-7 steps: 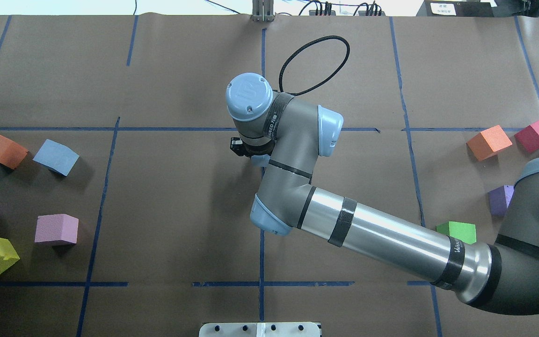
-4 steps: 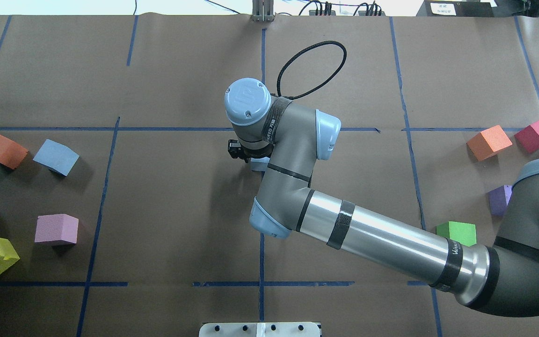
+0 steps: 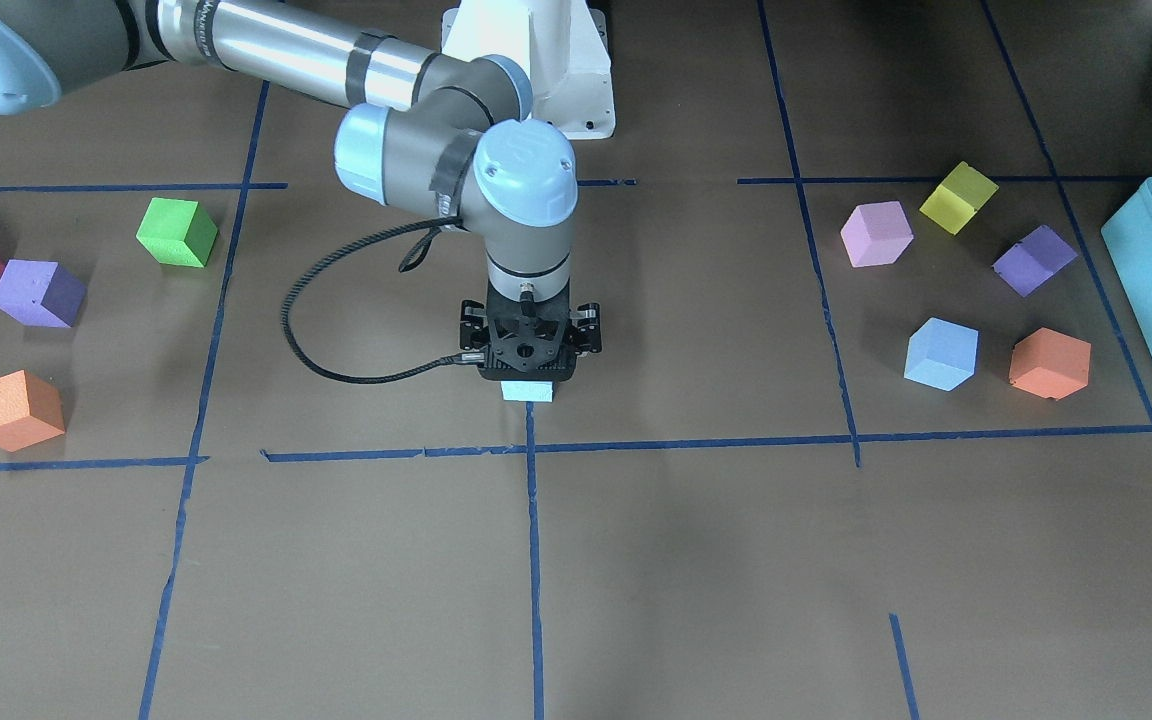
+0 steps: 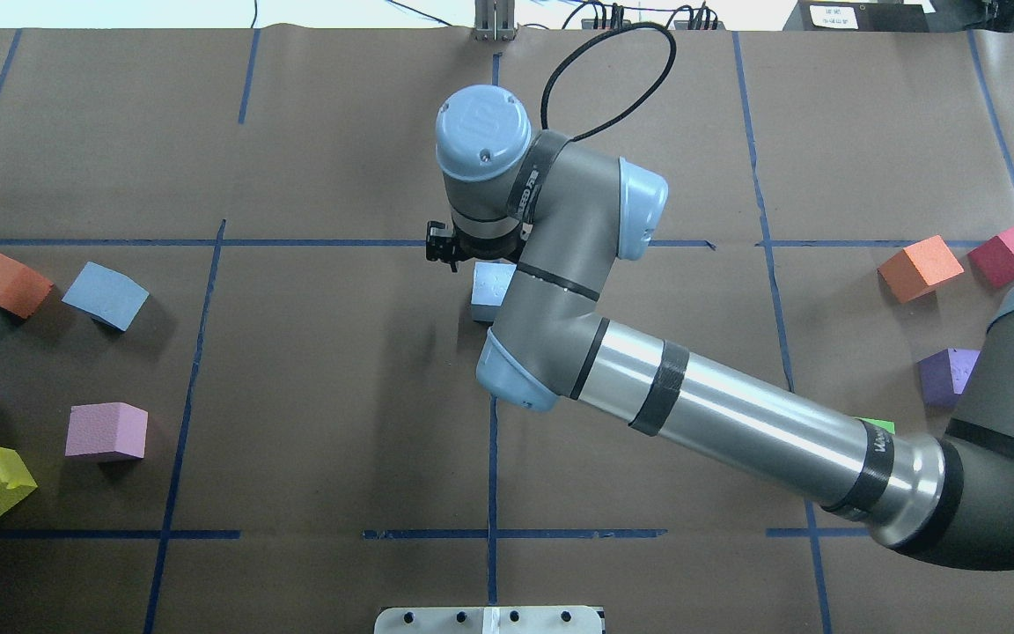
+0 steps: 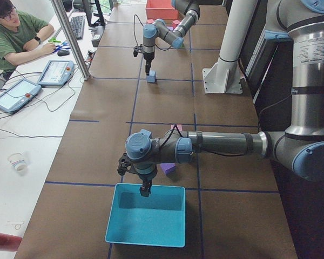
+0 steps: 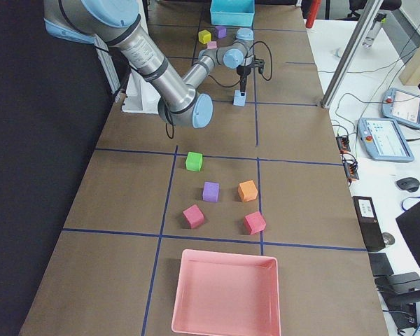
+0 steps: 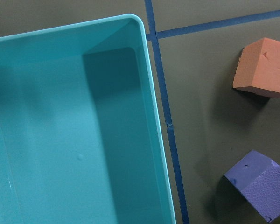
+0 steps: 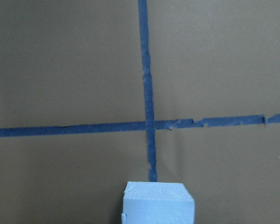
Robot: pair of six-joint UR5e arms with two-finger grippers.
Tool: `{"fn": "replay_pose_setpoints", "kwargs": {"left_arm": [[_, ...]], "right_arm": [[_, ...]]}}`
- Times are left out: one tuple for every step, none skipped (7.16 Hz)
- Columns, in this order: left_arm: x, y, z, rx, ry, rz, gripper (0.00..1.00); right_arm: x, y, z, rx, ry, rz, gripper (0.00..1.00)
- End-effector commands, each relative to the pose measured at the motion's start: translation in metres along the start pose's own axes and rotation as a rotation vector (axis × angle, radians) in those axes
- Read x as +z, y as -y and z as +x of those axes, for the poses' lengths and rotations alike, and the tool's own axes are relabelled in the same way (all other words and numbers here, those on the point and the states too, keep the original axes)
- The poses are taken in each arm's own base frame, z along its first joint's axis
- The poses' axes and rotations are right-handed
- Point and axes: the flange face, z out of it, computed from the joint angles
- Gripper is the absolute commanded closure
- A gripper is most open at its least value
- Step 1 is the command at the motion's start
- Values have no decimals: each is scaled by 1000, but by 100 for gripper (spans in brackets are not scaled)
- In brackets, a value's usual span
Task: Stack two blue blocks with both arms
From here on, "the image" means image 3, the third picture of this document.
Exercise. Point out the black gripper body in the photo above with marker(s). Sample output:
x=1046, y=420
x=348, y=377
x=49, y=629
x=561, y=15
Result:
x=470, y=331

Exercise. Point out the pink foam block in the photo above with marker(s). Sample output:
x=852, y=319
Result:
x=876, y=233

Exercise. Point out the orange foam block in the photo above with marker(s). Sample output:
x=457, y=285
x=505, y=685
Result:
x=30, y=411
x=1050, y=364

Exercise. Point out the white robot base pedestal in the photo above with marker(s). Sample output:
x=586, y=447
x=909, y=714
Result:
x=563, y=46

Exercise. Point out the purple foam block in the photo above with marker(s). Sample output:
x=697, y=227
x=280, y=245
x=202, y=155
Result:
x=1034, y=260
x=41, y=294

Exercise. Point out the blue foam block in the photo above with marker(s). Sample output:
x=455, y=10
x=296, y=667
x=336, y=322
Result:
x=535, y=392
x=942, y=354

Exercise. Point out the yellow foam block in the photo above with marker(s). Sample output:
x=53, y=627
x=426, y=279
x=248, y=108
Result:
x=958, y=198

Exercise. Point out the green foam block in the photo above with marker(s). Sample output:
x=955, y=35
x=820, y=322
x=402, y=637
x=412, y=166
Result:
x=177, y=232

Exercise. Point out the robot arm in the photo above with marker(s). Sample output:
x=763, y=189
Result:
x=455, y=141

